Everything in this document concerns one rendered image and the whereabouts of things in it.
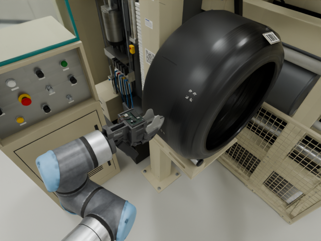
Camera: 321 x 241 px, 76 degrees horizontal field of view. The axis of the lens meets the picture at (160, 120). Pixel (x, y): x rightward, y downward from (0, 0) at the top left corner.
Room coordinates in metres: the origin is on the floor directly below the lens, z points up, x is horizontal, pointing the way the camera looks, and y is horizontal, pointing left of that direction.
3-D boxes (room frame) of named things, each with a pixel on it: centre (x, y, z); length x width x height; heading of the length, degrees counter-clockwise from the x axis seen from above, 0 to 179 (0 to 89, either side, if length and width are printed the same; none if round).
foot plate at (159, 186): (0.90, 0.00, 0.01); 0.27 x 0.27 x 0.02; 40
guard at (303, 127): (0.75, -0.58, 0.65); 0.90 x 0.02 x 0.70; 40
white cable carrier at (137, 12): (0.94, 0.07, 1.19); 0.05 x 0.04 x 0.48; 130
